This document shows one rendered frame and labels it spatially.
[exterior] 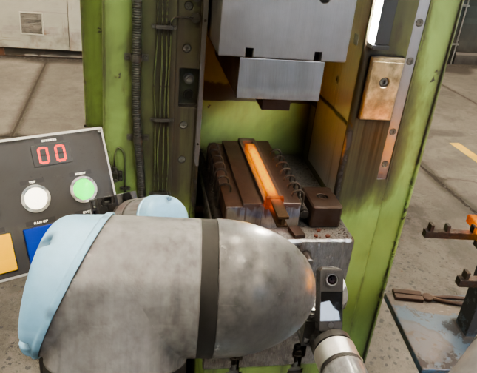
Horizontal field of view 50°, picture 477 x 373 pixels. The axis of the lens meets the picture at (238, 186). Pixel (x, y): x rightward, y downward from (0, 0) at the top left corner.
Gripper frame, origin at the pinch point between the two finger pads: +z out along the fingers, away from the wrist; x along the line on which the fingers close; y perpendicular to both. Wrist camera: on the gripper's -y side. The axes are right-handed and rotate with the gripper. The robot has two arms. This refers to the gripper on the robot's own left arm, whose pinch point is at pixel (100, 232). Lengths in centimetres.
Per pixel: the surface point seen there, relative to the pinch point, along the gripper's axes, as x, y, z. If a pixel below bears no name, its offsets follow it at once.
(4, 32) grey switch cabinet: -94, 208, 513
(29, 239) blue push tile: 13.1, 1.7, 4.4
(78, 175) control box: 0.5, 12.8, 5.2
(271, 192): -47.5, -0.9, 3.5
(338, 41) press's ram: -55, 31, -22
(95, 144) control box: -4.4, 18.7, 5.2
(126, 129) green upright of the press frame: -18.0, 22.7, 20.1
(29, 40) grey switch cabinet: -117, 197, 508
